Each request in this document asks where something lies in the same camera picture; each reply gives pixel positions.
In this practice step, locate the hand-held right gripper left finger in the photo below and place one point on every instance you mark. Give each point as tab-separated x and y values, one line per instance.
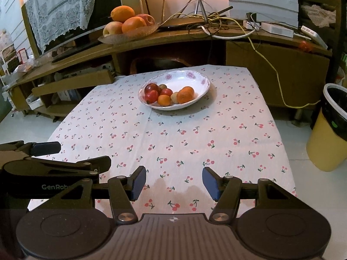
138	182

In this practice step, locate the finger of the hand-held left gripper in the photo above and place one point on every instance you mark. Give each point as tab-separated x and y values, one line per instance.
103	163
46	148

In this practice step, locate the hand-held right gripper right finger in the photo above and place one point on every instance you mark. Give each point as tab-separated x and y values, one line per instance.
211	182

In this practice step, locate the small red tomato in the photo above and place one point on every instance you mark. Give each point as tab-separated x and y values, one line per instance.
166	92
151	96

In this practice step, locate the orange tangerine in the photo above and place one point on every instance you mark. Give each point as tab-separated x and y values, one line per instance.
164	100
185	94

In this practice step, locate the white floral plate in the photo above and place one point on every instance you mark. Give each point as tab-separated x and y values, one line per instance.
199	84

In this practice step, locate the cherry print tablecloth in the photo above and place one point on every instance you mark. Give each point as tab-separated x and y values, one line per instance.
176	140

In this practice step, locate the blue and white box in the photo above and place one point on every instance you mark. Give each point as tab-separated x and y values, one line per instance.
69	96

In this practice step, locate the yellow waste bin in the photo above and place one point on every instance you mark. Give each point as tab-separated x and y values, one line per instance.
325	146

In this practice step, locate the wooden television stand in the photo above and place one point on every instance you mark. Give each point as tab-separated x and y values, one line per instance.
271	65

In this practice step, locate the glass fruit bowl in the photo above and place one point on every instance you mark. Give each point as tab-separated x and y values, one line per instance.
135	35

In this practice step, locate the yellow apple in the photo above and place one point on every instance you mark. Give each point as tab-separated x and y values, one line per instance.
111	29

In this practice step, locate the white lace cloth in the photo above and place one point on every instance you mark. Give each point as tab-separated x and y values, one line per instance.
59	8

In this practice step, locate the large orange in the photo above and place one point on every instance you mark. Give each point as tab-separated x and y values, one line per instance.
122	13
133	25

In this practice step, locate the red apple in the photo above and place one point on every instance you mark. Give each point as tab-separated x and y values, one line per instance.
147	19

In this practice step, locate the black television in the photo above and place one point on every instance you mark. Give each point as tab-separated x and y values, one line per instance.
108	2

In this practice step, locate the black router with antennas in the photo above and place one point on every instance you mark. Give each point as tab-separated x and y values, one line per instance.
179	24

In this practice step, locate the white power adapter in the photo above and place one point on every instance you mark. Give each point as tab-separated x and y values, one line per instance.
250	24

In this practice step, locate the small red object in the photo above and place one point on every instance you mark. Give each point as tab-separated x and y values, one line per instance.
305	46

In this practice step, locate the white power strip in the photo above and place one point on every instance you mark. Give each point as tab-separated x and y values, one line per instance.
278	30

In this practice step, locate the white flat device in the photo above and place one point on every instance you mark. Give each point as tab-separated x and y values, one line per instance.
314	35

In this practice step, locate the dark wooden shelf unit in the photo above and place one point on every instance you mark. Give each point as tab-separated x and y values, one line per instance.
325	10

